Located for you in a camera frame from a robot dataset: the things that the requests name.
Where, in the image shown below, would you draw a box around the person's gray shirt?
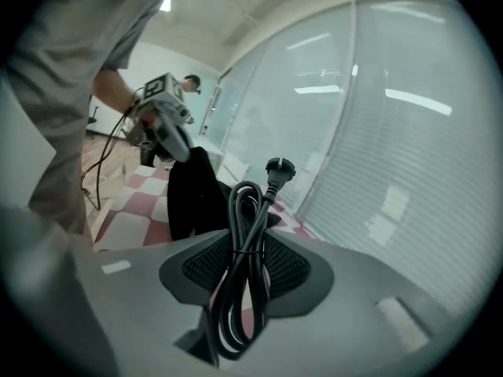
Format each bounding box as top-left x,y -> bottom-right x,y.
0,0 -> 180,236

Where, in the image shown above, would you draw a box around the hair dryer with black cord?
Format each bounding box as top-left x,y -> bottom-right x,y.
207,157 -> 298,363

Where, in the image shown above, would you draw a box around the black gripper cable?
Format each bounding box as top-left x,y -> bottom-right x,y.
80,87 -> 145,212

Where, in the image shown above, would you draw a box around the black office chair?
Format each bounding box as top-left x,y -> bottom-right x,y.
86,94 -> 100,124

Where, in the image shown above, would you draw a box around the black cloth bag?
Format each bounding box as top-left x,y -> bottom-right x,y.
167,146 -> 282,243

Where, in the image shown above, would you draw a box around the person's left forearm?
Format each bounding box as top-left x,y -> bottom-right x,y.
93,68 -> 143,114

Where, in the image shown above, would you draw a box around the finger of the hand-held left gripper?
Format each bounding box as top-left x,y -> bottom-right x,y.
159,123 -> 194,160

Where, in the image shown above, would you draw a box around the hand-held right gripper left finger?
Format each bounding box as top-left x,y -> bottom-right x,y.
73,229 -> 233,377

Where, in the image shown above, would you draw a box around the white window blinds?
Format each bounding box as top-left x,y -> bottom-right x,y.
296,0 -> 494,317

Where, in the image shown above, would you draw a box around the red and white checkered tablecloth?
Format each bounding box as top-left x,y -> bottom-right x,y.
92,166 -> 341,331

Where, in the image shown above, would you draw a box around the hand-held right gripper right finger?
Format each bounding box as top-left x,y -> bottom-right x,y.
219,229 -> 468,377

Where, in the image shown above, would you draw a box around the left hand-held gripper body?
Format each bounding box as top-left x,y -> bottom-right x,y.
131,72 -> 196,145

